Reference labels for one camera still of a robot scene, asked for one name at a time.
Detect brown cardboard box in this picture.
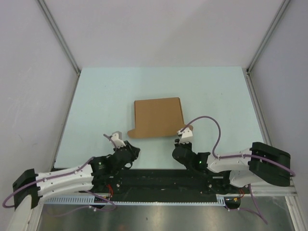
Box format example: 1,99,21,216
128,97,185,139

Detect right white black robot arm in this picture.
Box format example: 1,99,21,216
172,139,293,193

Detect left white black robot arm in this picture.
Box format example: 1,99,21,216
8,141,141,209

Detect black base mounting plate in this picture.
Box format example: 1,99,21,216
90,169,245,195

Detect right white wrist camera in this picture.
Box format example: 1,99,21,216
175,127,193,144

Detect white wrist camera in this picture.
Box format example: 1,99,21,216
175,127,193,144
110,131,126,149

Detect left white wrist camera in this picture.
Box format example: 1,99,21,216
110,131,126,149

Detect grey slotted cable duct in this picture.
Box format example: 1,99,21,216
44,194,242,209

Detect left aluminium frame post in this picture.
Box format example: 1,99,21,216
36,0,81,76

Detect aluminium frame post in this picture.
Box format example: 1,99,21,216
36,0,81,76
246,0,292,75

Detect right aluminium frame post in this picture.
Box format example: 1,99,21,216
246,0,292,75

